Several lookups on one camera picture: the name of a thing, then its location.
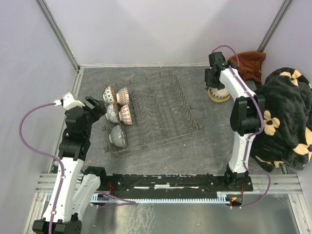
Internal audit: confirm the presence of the red lattice pattern bowl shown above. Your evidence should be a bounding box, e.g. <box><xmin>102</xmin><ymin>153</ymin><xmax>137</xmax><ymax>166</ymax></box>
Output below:
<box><xmin>119</xmin><ymin>104</ymin><xmax>133</xmax><ymax>125</ymax></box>

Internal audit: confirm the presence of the multicolour scale pattern bowl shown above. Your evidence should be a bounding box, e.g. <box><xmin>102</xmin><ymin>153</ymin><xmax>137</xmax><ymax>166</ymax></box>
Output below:
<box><xmin>116</xmin><ymin>87</ymin><xmax>130</xmax><ymax>106</ymax></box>

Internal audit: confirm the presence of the black striped white bowl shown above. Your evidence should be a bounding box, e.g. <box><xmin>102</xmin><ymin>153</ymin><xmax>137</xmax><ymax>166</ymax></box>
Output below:
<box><xmin>210</xmin><ymin>88</ymin><xmax>230</xmax><ymax>100</ymax></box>

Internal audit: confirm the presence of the grey speckled bowl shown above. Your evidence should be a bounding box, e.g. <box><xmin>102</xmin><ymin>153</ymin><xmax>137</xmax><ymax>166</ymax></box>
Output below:
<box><xmin>109</xmin><ymin>124</ymin><xmax>125</xmax><ymax>148</ymax></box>

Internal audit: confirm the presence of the yellow dotted bowl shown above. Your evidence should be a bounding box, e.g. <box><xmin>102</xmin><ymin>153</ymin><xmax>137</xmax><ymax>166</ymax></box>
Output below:
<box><xmin>208</xmin><ymin>89</ymin><xmax>231</xmax><ymax>103</ymax></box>

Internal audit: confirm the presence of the grey wire dish rack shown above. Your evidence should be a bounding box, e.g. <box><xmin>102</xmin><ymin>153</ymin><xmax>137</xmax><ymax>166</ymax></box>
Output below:
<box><xmin>105</xmin><ymin>70</ymin><xmax>198</xmax><ymax>156</ymax></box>

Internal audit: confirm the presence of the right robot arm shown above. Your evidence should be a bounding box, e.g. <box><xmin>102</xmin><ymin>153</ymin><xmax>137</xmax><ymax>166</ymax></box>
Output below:
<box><xmin>205</xmin><ymin>51</ymin><xmax>265</xmax><ymax>191</ymax></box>

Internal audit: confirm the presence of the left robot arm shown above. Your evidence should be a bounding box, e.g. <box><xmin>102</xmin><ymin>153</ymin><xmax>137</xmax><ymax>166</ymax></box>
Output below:
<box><xmin>32</xmin><ymin>92</ymin><xmax>108</xmax><ymax>234</ymax></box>

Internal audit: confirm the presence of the red green dotted bowl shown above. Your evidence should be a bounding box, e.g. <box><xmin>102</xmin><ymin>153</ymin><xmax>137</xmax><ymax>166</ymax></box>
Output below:
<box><xmin>105</xmin><ymin>102</ymin><xmax>120</xmax><ymax>124</ymax></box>

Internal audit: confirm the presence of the green diamond pattern bowl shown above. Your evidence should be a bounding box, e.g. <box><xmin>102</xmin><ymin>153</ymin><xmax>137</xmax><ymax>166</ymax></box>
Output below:
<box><xmin>102</xmin><ymin>85</ymin><xmax>117</xmax><ymax>104</ymax></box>

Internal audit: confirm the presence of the brown cloth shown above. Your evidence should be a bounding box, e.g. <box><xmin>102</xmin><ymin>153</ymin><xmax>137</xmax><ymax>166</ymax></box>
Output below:
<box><xmin>228</xmin><ymin>51</ymin><xmax>266</xmax><ymax>88</ymax></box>

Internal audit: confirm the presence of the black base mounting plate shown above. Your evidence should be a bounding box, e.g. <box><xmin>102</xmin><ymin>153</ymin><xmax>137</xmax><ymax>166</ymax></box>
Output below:
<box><xmin>97</xmin><ymin>173</ymin><xmax>253</xmax><ymax>199</ymax></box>

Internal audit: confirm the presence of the black floral blanket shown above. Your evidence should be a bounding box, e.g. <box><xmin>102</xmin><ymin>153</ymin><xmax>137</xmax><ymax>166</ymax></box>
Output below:
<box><xmin>250</xmin><ymin>67</ymin><xmax>312</xmax><ymax>172</ymax></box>

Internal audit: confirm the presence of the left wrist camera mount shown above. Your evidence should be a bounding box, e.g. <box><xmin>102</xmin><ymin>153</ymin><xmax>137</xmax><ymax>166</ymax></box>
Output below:
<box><xmin>54</xmin><ymin>92</ymin><xmax>85</xmax><ymax>110</ymax></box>

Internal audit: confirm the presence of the light blue cable duct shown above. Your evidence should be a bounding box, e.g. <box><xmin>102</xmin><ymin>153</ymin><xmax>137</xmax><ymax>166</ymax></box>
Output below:
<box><xmin>90</xmin><ymin>193</ymin><xmax>244</xmax><ymax>206</ymax></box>

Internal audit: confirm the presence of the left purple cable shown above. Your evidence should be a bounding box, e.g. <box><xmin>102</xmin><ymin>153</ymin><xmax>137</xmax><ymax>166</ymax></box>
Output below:
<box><xmin>19</xmin><ymin>101</ymin><xmax>136</xmax><ymax>234</ymax></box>

